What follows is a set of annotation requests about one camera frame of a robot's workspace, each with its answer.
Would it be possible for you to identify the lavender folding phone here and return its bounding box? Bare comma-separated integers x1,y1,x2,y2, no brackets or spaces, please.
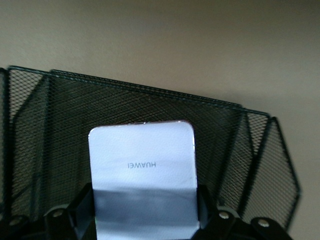
87,120,202,240

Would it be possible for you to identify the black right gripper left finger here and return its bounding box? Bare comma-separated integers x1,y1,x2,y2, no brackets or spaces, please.
0,182,98,240

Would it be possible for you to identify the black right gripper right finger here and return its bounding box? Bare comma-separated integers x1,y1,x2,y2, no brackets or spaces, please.
192,184,293,240

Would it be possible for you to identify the black mesh desk organizer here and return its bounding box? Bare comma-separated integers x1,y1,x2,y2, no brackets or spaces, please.
0,65,303,240

